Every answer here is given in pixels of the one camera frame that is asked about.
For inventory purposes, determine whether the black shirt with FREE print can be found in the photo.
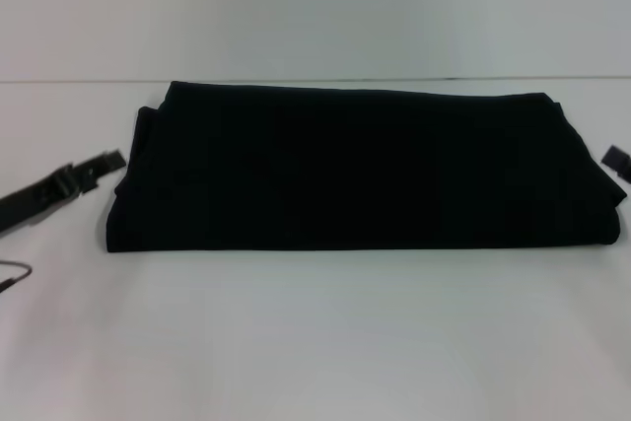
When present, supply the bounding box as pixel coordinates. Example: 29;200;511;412
105;79;626;254

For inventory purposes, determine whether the left arm cable with plug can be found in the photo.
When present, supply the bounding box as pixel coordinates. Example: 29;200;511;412
0;258;34;295

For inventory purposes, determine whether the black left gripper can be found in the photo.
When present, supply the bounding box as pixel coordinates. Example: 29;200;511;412
0;148;128;238

